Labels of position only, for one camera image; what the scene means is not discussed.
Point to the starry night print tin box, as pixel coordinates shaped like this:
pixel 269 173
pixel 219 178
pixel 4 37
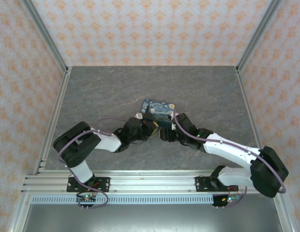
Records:
pixel 159 110

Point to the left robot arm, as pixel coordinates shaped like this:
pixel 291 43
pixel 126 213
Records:
pixel 106 142

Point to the circuit board with leds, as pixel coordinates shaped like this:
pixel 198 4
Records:
pixel 87 198
pixel 231 198

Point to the grey metal panel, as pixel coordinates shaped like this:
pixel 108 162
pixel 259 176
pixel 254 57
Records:
pixel 152 218

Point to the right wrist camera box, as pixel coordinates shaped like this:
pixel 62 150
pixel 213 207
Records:
pixel 173 126

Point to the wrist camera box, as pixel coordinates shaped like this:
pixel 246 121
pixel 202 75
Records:
pixel 138 116
pixel 173 126

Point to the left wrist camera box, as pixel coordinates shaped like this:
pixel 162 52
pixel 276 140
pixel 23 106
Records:
pixel 138 116

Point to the aluminium mounting rail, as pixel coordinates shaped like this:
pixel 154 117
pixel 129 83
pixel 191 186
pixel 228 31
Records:
pixel 152 181

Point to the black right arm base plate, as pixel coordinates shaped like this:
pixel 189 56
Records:
pixel 203 184

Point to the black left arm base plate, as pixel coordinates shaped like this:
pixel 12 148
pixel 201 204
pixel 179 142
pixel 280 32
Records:
pixel 102 184

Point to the aluminium table side rail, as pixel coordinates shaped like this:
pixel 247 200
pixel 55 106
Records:
pixel 59 104
pixel 251 116

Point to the aluminium frame post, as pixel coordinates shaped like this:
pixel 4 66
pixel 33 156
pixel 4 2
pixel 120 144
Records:
pixel 256 36
pixel 47 36

